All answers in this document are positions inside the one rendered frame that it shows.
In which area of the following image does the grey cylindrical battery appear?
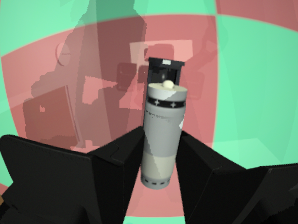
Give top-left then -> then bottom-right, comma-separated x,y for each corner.
141,80 -> 188,189

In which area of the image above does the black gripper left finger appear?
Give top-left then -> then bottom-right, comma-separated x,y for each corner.
0,127 -> 144,224

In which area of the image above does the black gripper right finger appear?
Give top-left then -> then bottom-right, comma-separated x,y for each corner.
176,131 -> 298,224

